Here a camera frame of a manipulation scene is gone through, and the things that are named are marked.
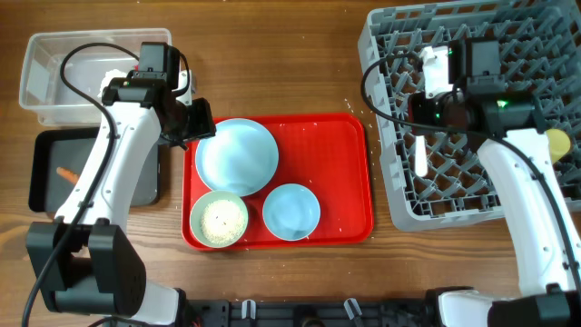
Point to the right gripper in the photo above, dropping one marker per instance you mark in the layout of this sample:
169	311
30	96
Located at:
416	109

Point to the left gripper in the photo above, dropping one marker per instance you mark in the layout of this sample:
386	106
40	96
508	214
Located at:
203	125

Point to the white plastic spoon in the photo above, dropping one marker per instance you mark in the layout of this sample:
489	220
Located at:
421	161

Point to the light blue plate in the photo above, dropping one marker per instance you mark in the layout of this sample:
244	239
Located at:
241	158

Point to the white tissue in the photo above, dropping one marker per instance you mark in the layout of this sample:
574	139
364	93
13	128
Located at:
108	77

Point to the green bowl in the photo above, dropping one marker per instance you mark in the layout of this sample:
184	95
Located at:
202	203

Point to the yellow plastic cup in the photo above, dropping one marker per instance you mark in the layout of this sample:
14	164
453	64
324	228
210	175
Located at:
559	144

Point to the light blue bowl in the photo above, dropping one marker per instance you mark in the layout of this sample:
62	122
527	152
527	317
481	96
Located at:
291	212

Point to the orange carrot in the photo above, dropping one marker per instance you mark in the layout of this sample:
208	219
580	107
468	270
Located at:
68	175

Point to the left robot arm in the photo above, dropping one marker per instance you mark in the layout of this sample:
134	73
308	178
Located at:
83	260

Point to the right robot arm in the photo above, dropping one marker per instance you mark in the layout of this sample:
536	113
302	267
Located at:
465	92

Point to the grey dishwasher rack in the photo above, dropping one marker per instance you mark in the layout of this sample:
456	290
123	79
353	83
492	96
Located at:
539	45

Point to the white rice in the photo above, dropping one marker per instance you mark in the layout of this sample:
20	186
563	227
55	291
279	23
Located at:
223	222

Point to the black plastic tray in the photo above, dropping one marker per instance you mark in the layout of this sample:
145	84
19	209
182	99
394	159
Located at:
70	149

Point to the clear plastic bin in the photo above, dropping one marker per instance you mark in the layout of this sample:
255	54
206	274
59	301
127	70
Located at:
42	90

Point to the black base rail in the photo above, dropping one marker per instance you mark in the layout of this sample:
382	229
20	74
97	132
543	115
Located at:
404	312

